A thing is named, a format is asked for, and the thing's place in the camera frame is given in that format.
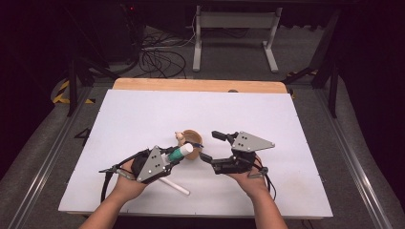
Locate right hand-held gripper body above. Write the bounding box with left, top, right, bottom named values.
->
left=210, top=130, right=276, bottom=176

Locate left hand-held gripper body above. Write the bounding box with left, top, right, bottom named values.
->
left=130, top=145, right=173, bottom=185

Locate green and white glue stick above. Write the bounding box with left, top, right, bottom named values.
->
left=161, top=142, right=195, bottom=164

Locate white pen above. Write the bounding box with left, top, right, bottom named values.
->
left=158, top=176, right=191, bottom=197

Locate small wooden bowl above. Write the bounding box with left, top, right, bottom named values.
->
left=174, top=129, right=203, bottom=161

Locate person's left hand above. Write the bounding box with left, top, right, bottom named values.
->
left=114, top=158, right=151, bottom=201

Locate person's right hand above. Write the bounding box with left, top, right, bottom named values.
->
left=227, top=156, right=271, bottom=198

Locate white table mat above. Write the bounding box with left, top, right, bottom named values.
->
left=57, top=89, right=334, bottom=219

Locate black metal stand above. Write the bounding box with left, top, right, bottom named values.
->
left=281, top=9, right=340, bottom=118
left=65, top=6, right=120, bottom=117

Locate yellow and black hazard tape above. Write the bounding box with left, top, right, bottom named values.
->
left=52, top=79, right=96, bottom=105

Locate black computer tower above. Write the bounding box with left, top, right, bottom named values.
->
left=104, top=3, right=142, bottom=63

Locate right hand-held gripper cable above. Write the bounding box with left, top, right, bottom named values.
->
left=251, top=158, right=278, bottom=202

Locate hand-held gripper cable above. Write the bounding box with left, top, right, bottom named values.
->
left=98, top=149, right=151, bottom=203
left=251, top=158, right=278, bottom=202

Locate left hand-held gripper cable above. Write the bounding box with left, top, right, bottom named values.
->
left=98, top=149, right=151, bottom=203

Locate metal floor rail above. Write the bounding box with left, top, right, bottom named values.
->
left=313, top=89, right=393, bottom=229
left=9, top=87, right=94, bottom=229

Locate tangle of black floor cables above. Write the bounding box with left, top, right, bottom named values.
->
left=139, top=30, right=196, bottom=79

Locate metal stand frame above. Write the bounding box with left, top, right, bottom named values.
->
left=192, top=4, right=284, bottom=73

